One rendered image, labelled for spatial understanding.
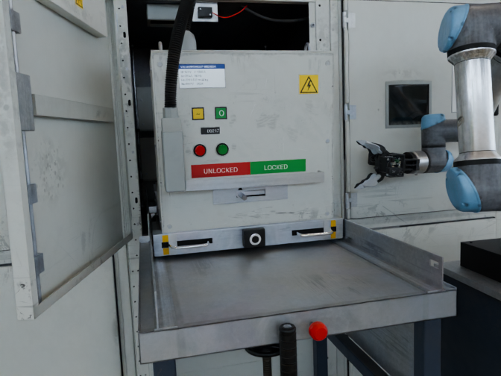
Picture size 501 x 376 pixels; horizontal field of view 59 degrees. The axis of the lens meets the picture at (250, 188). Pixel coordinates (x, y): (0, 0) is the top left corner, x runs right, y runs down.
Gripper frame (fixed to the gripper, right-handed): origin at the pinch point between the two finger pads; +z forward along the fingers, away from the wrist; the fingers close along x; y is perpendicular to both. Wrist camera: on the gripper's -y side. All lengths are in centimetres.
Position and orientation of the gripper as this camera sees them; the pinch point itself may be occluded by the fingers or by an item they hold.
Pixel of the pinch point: (353, 164)
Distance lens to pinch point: 145.0
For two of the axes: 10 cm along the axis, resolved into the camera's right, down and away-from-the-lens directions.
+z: -9.4, 0.6, -3.4
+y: 3.4, 1.7, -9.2
